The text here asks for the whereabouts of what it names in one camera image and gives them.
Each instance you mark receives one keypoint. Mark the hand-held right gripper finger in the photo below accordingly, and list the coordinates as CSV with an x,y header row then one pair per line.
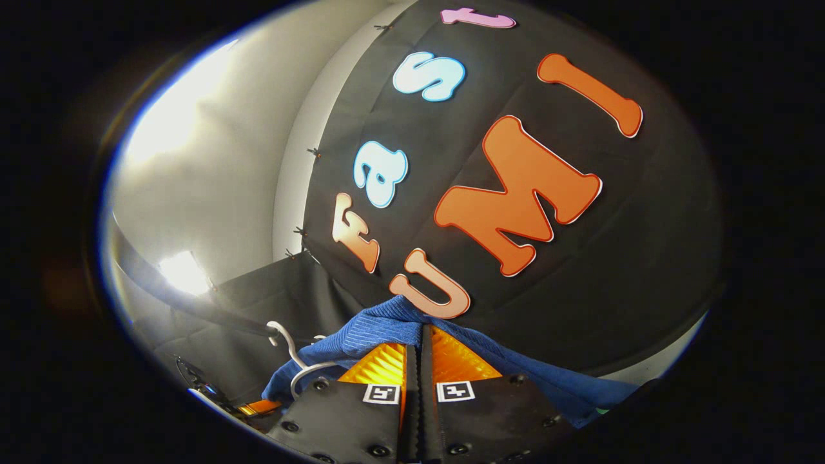
x,y
411,412
427,419

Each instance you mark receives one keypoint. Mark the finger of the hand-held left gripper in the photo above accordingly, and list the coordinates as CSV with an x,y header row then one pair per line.
x,y
261,407

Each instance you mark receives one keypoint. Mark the white plastic clothes hanger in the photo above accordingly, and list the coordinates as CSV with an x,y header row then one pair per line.
x,y
298,363

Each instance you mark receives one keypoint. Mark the black clothes rack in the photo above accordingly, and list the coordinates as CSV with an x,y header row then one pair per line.
x,y
225,314

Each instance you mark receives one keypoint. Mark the small ceiling light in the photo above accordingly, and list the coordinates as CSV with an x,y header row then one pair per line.
x,y
184,270

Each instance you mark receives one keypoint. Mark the black backdrop cloth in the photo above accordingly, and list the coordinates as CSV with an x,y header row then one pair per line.
x,y
580,290

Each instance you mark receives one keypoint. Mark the row of small black clips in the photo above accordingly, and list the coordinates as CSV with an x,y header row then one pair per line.
x,y
314,153

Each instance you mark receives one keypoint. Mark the long ceiling light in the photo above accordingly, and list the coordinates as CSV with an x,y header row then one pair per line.
x,y
174,109

